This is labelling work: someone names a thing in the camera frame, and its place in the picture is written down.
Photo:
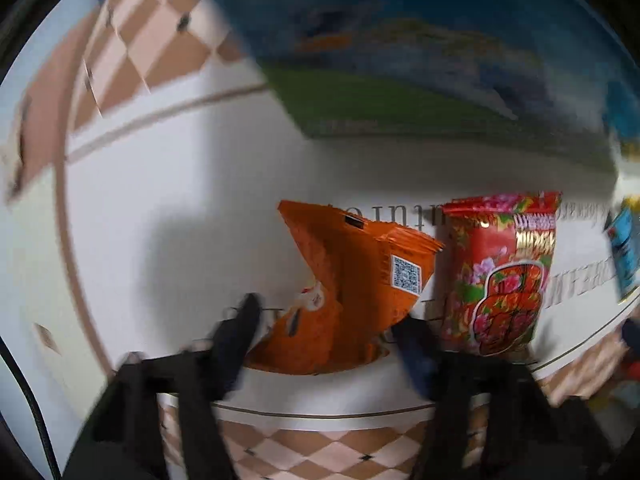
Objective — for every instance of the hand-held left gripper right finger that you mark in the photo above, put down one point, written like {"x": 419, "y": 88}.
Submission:
{"x": 417, "y": 360}

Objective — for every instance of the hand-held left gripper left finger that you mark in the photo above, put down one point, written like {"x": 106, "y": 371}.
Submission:
{"x": 235, "y": 345}

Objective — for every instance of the orange snack packet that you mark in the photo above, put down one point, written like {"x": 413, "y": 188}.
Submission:
{"x": 345, "y": 280}

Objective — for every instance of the red floral snack packet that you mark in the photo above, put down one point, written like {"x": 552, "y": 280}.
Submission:
{"x": 495, "y": 280}

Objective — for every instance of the blue snack packet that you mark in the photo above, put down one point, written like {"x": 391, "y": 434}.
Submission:
{"x": 625, "y": 252}

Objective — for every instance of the blue green printed box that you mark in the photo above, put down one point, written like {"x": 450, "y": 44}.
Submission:
{"x": 425, "y": 55}

